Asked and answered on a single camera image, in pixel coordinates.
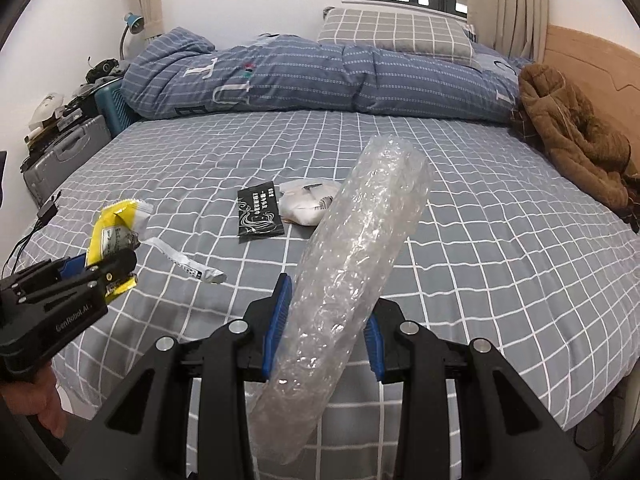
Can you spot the black printed packet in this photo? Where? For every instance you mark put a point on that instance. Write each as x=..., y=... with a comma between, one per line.
x=257, y=210

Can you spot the clear bubble wrap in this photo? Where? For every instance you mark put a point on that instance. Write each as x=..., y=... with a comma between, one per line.
x=360, y=240

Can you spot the wide beige curtain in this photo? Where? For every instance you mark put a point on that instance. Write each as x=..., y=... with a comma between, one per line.
x=515, y=5

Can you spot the grey suitcase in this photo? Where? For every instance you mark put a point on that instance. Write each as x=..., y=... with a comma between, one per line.
x=70, y=155

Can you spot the white strip wrapper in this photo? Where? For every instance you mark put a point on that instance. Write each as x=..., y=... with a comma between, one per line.
x=190, y=262

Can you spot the teal plastic crate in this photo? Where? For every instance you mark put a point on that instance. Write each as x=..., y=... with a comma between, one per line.
x=112, y=105

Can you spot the brown padded jacket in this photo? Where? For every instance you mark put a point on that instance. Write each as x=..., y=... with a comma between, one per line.
x=575, y=130

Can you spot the dark bag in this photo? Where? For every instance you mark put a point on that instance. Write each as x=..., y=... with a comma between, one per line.
x=102, y=70

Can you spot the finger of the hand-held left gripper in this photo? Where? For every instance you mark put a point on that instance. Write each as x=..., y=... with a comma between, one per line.
x=72, y=266
x=117, y=262

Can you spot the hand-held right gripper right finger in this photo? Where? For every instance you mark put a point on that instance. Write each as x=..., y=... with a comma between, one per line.
x=374, y=355

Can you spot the grey checked pillow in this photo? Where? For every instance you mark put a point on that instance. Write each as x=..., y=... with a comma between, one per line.
x=395, y=35

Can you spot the yellow snack packet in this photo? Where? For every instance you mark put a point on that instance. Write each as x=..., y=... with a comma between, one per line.
x=115, y=220

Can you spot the wooden headboard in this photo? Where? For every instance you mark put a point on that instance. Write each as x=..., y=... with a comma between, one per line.
x=590, y=60

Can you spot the person's left hand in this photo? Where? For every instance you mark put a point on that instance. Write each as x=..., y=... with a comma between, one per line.
x=45, y=400

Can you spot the blue striped duvet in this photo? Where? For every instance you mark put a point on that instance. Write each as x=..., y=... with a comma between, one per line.
x=325, y=80

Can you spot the grey checked bed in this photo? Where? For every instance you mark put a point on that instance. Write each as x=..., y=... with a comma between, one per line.
x=450, y=235

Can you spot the white cap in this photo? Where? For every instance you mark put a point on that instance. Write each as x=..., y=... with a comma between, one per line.
x=47, y=107

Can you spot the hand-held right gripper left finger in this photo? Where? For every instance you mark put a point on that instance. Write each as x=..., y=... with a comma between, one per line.
x=277, y=330

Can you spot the white crumpled plastic bag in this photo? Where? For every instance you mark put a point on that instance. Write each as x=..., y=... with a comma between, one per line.
x=305, y=205

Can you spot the blue desk lamp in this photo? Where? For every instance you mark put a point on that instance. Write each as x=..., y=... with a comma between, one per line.
x=134, y=22

